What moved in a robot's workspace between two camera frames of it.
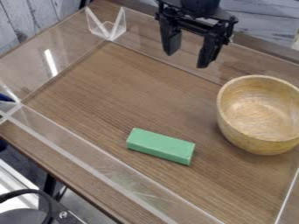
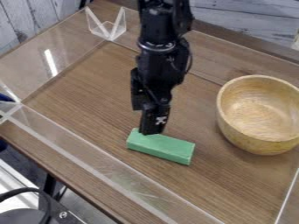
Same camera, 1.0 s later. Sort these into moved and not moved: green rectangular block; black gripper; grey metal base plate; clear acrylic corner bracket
Moved: black gripper
Not moved: green rectangular block; grey metal base plate; clear acrylic corner bracket
